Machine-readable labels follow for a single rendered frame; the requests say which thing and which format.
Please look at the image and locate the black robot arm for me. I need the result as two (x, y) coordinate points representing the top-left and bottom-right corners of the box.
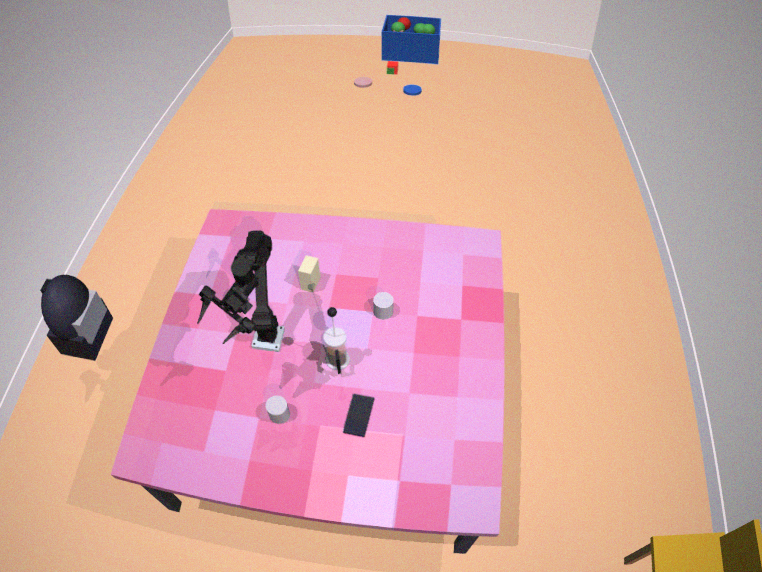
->
(225, 231), (278, 343)

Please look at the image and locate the cream rectangular block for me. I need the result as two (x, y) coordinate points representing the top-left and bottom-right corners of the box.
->
(298, 255), (320, 293)

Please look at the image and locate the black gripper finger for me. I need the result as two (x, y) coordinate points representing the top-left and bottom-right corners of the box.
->
(222, 324), (248, 344)
(197, 296), (211, 324)

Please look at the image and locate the glass french press with plunger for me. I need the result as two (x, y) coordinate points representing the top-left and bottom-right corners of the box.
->
(324, 307), (349, 374)

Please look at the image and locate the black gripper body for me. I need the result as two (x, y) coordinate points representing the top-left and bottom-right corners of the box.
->
(198, 284), (256, 334)

